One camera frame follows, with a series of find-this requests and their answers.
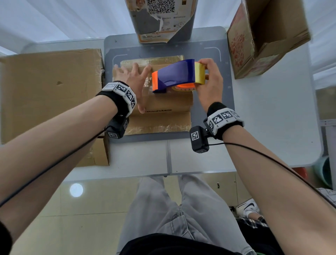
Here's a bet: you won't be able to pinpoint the large cardboard box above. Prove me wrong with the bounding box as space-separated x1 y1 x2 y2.
0 48 110 167

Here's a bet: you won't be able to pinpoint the black shirt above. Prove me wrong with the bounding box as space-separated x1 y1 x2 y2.
0 218 285 255

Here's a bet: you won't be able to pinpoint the person's right forearm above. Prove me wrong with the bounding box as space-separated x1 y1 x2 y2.
222 125 336 255

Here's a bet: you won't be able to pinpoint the orange plastic basin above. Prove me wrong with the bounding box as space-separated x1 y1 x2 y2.
293 167 308 179

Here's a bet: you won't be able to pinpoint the red print cardboard box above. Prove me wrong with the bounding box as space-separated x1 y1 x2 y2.
227 0 311 79

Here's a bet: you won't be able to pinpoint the grey scanner kiosk with poster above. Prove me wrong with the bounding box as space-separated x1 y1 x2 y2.
125 0 197 44

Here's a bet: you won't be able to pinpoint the grey trousers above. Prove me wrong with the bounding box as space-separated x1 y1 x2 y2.
117 174 257 255

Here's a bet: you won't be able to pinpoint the white metal frame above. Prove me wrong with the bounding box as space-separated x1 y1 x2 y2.
0 44 19 57

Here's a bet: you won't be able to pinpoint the black tracker cable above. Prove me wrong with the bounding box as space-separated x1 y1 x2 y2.
0 127 108 208
207 142 336 209

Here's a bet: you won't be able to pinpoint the cardboard box black print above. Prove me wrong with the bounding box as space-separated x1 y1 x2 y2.
113 55 195 136

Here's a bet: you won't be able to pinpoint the person's right hand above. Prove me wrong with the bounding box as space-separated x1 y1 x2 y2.
195 58 224 112

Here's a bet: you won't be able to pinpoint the grey scanning mat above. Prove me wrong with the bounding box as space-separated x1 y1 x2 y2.
104 0 236 144

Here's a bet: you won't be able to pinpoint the blue orange tape dispenser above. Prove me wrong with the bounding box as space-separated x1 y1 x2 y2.
172 62 206 92
152 59 196 94

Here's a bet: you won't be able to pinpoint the black white plaid cloth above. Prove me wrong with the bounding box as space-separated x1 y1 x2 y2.
236 216 268 229

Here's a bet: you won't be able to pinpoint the white checked cloth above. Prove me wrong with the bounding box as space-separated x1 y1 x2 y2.
316 188 336 208

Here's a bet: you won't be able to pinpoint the person's left hand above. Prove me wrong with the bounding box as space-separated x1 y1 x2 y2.
113 62 152 114

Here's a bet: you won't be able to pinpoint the person's left forearm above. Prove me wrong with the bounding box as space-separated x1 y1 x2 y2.
0 95 118 242

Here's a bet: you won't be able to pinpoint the white sneaker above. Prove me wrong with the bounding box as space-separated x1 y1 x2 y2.
236 198 260 217

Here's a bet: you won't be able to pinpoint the teal plastic bucket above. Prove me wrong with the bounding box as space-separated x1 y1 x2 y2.
314 156 333 188

